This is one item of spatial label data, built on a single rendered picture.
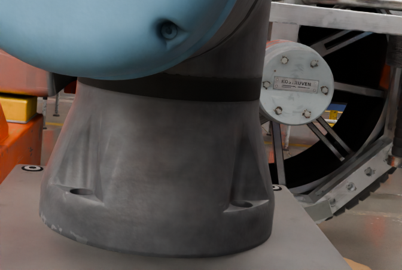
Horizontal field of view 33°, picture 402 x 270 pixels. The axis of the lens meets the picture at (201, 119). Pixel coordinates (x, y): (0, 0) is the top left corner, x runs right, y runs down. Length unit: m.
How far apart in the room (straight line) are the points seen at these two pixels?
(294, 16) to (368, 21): 0.12
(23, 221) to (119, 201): 0.07
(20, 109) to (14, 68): 0.09
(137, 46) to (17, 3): 0.04
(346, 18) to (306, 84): 0.13
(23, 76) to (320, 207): 0.67
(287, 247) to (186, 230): 0.07
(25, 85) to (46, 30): 1.23
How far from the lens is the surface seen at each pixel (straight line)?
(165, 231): 0.37
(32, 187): 0.49
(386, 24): 1.08
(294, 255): 0.40
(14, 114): 1.48
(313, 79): 1.10
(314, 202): 1.30
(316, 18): 1.05
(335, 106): 5.19
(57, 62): 0.24
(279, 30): 1.24
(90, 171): 0.40
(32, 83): 1.46
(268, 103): 1.09
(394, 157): 1.08
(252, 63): 0.39
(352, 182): 1.30
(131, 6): 0.22
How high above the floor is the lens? 0.95
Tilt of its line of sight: 9 degrees down
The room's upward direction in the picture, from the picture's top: 6 degrees clockwise
